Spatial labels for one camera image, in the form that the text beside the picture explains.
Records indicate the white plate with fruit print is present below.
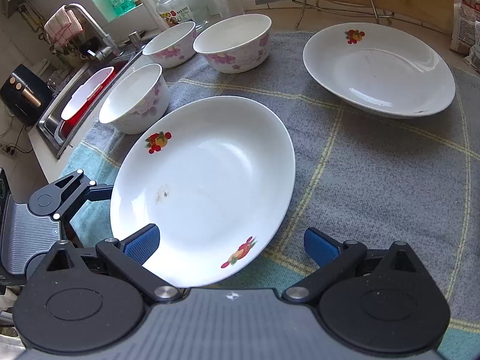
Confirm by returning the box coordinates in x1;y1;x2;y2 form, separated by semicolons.
110;96;295;288

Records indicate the white floral bowl large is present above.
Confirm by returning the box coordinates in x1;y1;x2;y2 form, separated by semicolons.
193;14;272;74

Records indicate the red washing basin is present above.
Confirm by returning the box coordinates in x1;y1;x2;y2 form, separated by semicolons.
54;59;127;145

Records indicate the stainless steel sink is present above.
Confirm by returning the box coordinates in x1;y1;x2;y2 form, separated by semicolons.
37;46;142;159

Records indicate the white plastic colander basket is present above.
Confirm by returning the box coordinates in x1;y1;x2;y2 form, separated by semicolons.
61;67;115;121

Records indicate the black air fryer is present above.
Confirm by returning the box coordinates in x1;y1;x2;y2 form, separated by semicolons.
1;64;53;127

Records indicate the steel sink faucet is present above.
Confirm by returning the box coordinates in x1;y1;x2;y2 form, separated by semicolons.
55;2;123;62

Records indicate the pink checked dish cloth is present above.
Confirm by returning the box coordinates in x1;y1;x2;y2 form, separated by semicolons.
44;6;83;47

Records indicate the glass jar with green lid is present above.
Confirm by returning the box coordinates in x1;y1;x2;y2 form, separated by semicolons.
156;0;211;33

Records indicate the white food bag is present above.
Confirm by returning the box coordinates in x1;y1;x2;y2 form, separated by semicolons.
450;0;479;72

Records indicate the wire cutting board rack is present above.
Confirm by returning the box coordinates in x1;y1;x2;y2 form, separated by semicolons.
292;0;395;30

